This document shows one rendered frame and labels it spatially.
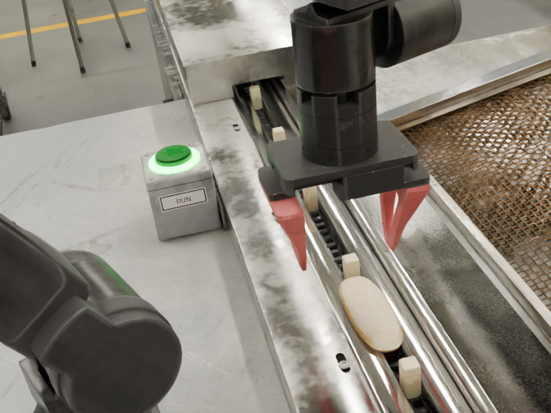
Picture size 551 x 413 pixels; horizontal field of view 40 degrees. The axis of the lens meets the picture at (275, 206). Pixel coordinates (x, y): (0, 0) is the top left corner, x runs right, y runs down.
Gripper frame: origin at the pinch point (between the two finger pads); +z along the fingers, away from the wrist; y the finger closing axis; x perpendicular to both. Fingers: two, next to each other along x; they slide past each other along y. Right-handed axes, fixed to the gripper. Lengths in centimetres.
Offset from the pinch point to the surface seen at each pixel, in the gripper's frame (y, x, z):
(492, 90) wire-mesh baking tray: -23.9, -21.7, -0.9
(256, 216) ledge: 4.7, -15.5, 4.9
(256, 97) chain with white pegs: -1.8, -45.5, 4.8
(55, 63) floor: 49, -333, 89
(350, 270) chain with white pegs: -1.3, -3.5, 5.0
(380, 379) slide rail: 0.5, 8.9, 6.2
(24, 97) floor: 63, -295, 90
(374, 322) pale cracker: -0.9, 3.6, 5.2
